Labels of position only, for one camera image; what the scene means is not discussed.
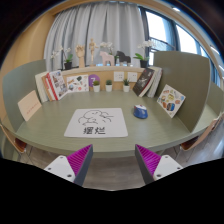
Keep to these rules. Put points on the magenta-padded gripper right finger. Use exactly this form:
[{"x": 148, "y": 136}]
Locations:
[{"x": 163, "y": 166}]

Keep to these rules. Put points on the small plant in white pot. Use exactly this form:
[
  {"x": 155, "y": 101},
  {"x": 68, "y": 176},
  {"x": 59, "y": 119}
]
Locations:
[
  {"x": 126, "y": 88},
  {"x": 109, "y": 87},
  {"x": 96, "y": 88}
]

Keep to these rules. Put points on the pale pink card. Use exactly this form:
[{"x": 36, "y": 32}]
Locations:
[{"x": 29, "y": 105}]

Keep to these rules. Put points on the blue and white computer mouse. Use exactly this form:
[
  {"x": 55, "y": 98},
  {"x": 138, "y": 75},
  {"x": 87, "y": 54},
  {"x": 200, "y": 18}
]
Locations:
[{"x": 140, "y": 112}]

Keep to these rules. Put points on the white illustrated picture card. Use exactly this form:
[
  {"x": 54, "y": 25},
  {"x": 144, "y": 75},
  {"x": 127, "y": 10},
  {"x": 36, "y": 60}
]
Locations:
[{"x": 77, "y": 83}]

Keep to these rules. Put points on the white mouse pad with drawing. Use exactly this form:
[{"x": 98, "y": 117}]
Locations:
[{"x": 110, "y": 126}]

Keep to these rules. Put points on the grey curtain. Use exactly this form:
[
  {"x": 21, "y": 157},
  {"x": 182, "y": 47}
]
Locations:
[{"x": 110, "y": 26}]

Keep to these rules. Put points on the red-edged photo magazine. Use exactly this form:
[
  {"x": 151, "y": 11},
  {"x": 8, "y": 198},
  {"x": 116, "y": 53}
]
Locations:
[{"x": 57, "y": 85}]

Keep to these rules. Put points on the purple round sign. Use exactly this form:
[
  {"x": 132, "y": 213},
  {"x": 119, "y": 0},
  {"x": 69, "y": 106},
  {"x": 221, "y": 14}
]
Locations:
[{"x": 93, "y": 77}]

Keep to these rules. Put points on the dark-framed window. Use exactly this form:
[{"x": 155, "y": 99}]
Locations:
[{"x": 160, "y": 30}]

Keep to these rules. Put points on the wooden mannequin figure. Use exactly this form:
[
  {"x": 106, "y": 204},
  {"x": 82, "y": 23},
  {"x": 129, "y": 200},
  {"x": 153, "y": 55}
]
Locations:
[{"x": 92, "y": 50}]

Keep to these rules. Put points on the green desk partition panel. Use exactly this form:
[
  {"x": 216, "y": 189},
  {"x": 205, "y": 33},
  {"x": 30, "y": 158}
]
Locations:
[
  {"x": 20, "y": 83},
  {"x": 186, "y": 73}
]

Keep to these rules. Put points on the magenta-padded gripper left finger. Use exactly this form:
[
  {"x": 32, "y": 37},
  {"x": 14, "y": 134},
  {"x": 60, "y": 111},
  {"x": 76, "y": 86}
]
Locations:
[{"x": 63, "y": 166}]

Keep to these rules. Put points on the wooden chair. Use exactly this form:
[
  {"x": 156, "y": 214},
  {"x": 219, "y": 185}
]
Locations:
[
  {"x": 18, "y": 144},
  {"x": 193, "y": 141}
]

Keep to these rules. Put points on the white book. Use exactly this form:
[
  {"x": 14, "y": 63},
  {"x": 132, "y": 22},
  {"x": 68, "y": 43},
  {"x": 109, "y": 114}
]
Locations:
[{"x": 40, "y": 87}]

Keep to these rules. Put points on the black horse figurine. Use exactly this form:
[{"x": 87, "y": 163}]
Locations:
[{"x": 122, "y": 57}]

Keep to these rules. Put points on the white spiral-bound books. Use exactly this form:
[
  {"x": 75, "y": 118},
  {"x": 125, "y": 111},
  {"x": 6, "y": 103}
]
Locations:
[{"x": 156, "y": 81}]

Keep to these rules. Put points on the white orchid in black pot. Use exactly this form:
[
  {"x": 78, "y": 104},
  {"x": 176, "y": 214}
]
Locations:
[
  {"x": 107, "y": 44},
  {"x": 68, "y": 65},
  {"x": 144, "y": 63}
]

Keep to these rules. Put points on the pink horse figurine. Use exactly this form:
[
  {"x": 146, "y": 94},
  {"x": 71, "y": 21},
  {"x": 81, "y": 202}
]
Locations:
[{"x": 107, "y": 57}]

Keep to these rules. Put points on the white wall socket panel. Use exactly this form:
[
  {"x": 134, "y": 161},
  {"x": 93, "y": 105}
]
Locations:
[
  {"x": 132, "y": 77},
  {"x": 118, "y": 76}
]

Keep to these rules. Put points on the white card with colourful stickers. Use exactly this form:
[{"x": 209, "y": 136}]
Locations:
[{"x": 171, "y": 101}]

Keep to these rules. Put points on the black book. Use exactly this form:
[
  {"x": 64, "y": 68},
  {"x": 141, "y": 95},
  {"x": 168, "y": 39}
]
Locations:
[{"x": 143, "y": 82}]

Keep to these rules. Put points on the wooden hand model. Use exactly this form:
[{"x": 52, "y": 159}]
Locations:
[{"x": 80, "y": 53}]

